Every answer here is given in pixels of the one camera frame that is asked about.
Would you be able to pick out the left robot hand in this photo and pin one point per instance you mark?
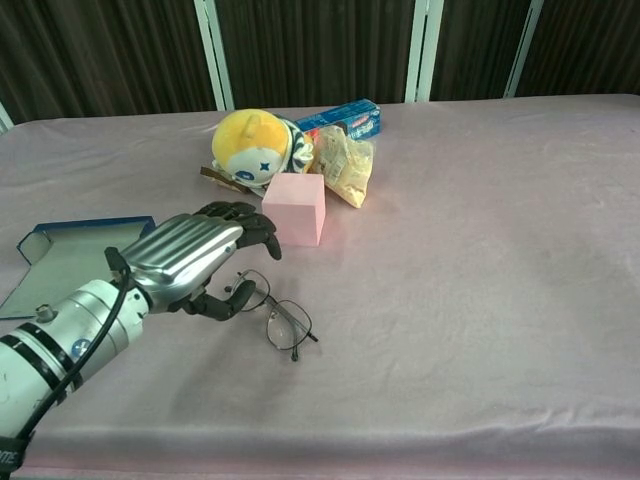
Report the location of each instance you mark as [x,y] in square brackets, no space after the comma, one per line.
[185,255]

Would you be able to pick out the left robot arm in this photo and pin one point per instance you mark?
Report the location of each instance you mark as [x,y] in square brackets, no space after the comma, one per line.
[65,330]

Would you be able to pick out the pink tablecloth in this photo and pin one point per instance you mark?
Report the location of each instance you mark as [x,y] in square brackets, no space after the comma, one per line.
[425,300]

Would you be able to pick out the pink foam cube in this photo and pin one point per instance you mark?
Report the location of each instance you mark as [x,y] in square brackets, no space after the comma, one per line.
[295,210]

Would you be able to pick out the thin metal eyeglasses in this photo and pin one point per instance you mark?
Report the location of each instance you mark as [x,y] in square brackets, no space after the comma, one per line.
[274,302]

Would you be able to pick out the dark folding screen panel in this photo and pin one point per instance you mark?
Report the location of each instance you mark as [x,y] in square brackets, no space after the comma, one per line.
[475,47]
[585,45]
[100,55]
[320,50]

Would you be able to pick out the clear bag of snacks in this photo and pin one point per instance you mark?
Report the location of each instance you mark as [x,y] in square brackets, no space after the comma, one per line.
[350,170]

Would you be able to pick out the brown snack wrapper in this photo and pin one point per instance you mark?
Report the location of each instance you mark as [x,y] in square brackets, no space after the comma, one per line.
[215,174]

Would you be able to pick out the blue cardboard snack box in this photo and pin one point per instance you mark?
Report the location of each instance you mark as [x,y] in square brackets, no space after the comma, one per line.
[350,117]

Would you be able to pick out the yellow plush toy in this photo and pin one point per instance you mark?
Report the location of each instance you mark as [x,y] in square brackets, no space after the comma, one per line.
[250,140]

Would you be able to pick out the blue glasses case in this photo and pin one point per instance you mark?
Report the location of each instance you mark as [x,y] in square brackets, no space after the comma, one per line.
[65,260]

